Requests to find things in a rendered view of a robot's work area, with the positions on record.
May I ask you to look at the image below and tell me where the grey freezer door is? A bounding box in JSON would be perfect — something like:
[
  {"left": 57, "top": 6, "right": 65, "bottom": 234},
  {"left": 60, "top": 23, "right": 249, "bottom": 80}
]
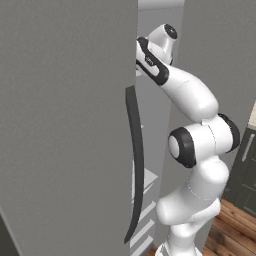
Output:
[{"left": 0, "top": 0, "right": 140, "bottom": 256}]

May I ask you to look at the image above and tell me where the black curved door handle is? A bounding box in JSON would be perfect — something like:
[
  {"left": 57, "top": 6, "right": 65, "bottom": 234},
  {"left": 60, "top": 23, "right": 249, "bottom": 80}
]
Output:
[{"left": 123, "top": 85, "right": 145, "bottom": 245}]

